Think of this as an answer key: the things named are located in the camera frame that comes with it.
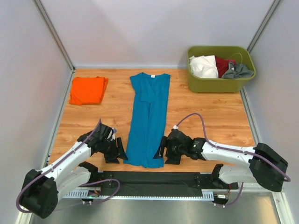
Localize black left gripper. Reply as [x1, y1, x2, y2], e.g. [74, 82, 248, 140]
[100, 137, 128, 164]

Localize folded orange t-shirt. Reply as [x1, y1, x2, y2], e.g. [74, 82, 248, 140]
[69, 77, 108, 105]

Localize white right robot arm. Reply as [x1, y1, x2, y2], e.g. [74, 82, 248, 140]
[153, 129, 288, 192]

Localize aluminium frame post right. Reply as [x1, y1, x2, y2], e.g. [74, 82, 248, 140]
[247, 0, 283, 54]

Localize aluminium front rail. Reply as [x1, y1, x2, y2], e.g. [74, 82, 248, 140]
[28, 169, 285, 200]

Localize blue t-shirt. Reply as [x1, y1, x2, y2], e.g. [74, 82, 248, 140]
[124, 73, 171, 168]

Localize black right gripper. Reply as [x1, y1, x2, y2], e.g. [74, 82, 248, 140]
[154, 137, 186, 166]

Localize grey t-shirt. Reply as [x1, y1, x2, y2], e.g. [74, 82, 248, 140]
[221, 62, 254, 79]

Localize aluminium frame post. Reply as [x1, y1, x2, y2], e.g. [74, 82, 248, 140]
[247, 0, 283, 54]
[33, 0, 75, 72]

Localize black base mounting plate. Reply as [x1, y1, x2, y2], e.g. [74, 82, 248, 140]
[98, 171, 238, 197]

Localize white t-shirt with green stripe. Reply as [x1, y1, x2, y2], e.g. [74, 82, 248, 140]
[189, 55, 219, 78]

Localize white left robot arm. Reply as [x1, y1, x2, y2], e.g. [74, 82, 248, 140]
[15, 122, 127, 219]

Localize green plastic laundry basket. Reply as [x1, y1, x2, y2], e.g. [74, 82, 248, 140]
[186, 45, 256, 93]

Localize aluminium frame post left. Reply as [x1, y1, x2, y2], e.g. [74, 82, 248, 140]
[33, 0, 75, 72]

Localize dark red t-shirt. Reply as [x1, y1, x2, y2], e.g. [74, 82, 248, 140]
[215, 56, 235, 78]

